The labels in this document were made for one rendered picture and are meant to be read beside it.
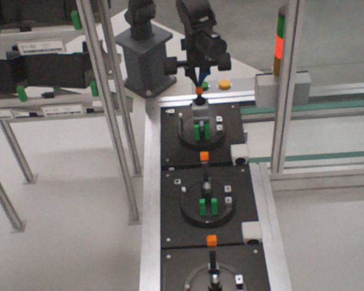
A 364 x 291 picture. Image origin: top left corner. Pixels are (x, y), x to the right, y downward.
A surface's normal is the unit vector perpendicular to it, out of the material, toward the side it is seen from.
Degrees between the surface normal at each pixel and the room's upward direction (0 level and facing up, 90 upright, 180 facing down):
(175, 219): 0
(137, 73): 90
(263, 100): 90
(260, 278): 0
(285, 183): 90
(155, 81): 90
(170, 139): 0
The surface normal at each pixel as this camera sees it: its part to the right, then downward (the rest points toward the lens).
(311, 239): -0.07, -0.69
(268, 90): 0.03, 0.72
